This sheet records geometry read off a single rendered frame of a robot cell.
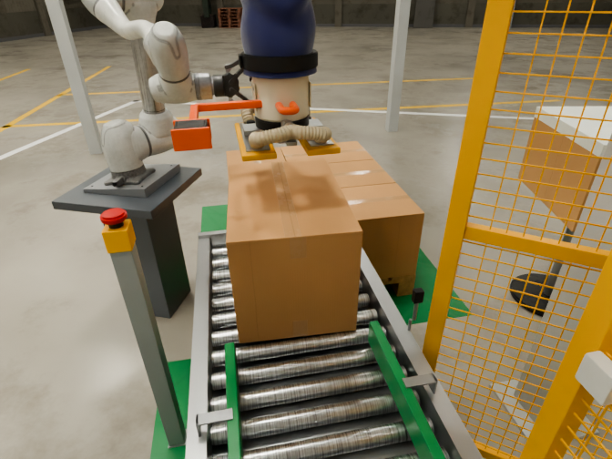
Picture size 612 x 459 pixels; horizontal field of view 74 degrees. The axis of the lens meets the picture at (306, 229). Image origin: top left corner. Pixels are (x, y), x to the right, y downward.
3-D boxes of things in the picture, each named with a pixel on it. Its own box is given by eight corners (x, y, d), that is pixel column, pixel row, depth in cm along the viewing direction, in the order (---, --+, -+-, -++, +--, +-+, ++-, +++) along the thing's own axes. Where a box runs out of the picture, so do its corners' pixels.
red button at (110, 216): (127, 229, 112) (123, 217, 110) (100, 232, 111) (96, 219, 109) (131, 218, 118) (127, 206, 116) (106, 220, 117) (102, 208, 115)
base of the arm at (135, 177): (98, 188, 190) (94, 178, 187) (123, 171, 209) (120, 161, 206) (134, 188, 187) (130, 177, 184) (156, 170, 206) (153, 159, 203)
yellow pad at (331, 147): (341, 153, 121) (341, 137, 119) (307, 157, 119) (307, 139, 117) (314, 122, 150) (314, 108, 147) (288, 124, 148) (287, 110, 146)
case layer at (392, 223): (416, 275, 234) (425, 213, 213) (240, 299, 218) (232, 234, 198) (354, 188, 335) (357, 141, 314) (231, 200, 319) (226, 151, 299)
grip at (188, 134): (212, 148, 95) (209, 127, 92) (174, 151, 94) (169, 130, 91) (211, 137, 102) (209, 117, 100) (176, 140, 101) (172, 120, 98)
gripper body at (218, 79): (210, 71, 146) (237, 70, 148) (213, 96, 150) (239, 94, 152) (210, 75, 140) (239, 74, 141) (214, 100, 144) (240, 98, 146)
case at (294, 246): (356, 331, 141) (362, 230, 121) (239, 343, 136) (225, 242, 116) (324, 239, 192) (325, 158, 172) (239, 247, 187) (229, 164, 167)
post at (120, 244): (186, 445, 164) (127, 229, 113) (168, 448, 162) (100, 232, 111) (187, 430, 169) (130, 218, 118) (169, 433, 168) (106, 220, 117)
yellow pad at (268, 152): (277, 159, 118) (276, 142, 115) (242, 162, 116) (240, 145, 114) (262, 126, 147) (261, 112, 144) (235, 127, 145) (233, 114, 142)
